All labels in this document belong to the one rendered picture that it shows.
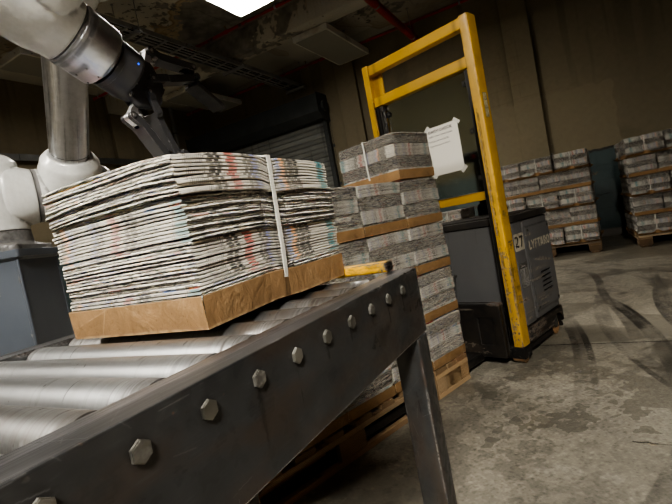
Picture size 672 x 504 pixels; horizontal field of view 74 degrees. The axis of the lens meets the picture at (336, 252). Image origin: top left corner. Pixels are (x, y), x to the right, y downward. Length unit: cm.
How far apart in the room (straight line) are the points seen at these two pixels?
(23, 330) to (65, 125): 54
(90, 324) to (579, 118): 770
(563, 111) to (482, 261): 553
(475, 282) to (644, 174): 383
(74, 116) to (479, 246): 212
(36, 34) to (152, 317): 37
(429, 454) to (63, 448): 69
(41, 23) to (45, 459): 52
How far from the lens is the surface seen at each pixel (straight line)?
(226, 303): 61
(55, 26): 70
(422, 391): 86
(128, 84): 75
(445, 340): 233
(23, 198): 149
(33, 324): 142
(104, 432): 34
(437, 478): 93
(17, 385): 61
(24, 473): 32
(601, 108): 806
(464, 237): 278
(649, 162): 634
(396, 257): 205
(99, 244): 72
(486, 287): 278
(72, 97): 137
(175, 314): 62
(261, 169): 71
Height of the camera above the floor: 90
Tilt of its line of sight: 3 degrees down
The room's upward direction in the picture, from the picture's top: 11 degrees counter-clockwise
